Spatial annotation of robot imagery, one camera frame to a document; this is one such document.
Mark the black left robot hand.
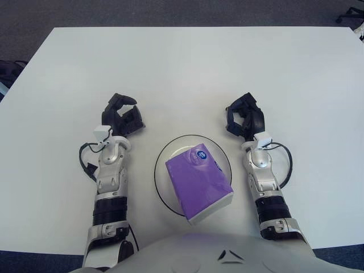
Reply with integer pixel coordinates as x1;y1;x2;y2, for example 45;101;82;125
101;92;147;142

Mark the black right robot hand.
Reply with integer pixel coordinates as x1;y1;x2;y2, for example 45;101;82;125
224;92;267;142

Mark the purple tissue paper pack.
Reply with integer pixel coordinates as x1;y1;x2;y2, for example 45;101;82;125
165;143;235;227

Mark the white plate with black rim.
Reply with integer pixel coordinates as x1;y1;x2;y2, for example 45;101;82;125
154;134;231;217

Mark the black bag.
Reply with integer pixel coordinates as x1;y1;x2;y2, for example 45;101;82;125
0;59;28;83

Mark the black office chair base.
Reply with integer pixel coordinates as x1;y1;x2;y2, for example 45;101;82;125
335;7;364;23

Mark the grey robot torso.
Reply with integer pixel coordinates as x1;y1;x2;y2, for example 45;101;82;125
107;231;328;273

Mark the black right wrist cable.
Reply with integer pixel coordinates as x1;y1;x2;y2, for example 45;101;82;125
267;143;293;190

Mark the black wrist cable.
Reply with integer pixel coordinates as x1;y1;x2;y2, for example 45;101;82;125
78;140;107;183
267;143;293;190

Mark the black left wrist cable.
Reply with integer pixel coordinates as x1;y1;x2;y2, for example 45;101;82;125
78;140;107;183

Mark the black upper arm cable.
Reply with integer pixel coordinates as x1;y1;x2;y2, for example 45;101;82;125
125;224;140;253

